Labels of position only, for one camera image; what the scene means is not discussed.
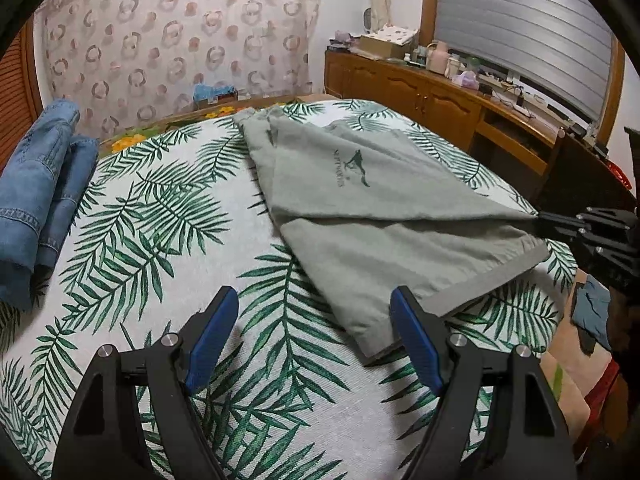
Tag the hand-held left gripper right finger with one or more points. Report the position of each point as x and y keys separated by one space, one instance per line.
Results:
x=415 y=340

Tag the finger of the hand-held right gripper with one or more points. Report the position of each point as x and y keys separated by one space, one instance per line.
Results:
x=560 y=226

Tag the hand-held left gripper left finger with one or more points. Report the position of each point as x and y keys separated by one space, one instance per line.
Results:
x=215 y=335

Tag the grey-green pants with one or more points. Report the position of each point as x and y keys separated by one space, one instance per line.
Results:
x=350 y=200

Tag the dark blue cloth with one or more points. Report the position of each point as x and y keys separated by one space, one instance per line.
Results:
x=590 y=310

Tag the leaf-print bedspread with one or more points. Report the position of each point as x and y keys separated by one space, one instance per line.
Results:
x=150 y=240

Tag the white power strip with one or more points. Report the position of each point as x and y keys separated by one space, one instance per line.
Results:
x=530 y=104

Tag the purple plastic bag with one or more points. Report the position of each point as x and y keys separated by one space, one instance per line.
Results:
x=466 y=81

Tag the wooden sideboard cabinet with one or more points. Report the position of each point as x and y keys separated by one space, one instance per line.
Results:
x=440 y=100

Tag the grey window blind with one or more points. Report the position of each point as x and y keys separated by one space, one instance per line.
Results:
x=525 y=25

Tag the pink thermos jug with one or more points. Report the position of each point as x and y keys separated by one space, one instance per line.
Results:
x=439 y=57

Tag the yellow flower bed sheet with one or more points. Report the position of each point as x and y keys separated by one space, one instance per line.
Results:
x=150 y=132

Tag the blue denim jeans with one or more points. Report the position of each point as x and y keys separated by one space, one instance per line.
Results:
x=45 y=195

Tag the blue plastic bag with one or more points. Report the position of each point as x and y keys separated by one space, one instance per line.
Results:
x=212 y=92

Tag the floral cardboard box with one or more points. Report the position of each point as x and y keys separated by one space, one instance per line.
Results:
x=387 y=40

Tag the small desk fan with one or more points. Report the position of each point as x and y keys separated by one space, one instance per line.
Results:
x=367 y=16

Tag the louvered wooden door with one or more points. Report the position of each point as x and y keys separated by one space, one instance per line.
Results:
x=15 y=100

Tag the wooden window frame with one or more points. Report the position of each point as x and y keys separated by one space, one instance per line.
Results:
x=429 y=0

